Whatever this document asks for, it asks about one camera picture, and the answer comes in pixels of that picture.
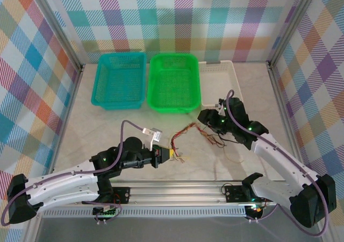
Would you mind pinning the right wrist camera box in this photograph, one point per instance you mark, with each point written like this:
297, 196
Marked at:
221, 110

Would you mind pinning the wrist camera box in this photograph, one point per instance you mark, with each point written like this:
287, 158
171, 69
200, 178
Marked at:
221, 110
156, 134

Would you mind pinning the white plastic basket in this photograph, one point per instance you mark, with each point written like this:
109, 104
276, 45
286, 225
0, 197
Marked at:
217, 83

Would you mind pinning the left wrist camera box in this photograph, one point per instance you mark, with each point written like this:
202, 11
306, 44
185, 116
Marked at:
156, 134

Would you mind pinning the aluminium frame floor rail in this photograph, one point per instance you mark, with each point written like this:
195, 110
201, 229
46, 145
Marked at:
282, 110
71, 105

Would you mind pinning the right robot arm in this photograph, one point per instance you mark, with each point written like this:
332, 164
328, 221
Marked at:
274, 161

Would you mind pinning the aluminium frame post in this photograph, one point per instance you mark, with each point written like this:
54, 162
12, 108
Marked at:
293, 24
56, 27

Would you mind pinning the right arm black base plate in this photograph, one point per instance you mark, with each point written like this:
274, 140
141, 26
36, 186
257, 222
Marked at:
233, 193

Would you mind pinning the aluminium mounting rail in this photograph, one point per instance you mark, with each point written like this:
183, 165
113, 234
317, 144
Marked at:
174, 193

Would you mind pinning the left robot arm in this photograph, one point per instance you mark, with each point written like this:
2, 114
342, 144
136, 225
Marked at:
59, 183

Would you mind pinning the teal plastic basket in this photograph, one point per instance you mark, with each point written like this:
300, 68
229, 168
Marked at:
118, 80

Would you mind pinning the green plastic basket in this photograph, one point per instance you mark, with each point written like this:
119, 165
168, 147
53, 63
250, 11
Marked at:
173, 88

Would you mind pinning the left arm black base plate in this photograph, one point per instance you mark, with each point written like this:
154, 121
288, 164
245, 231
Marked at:
122, 193

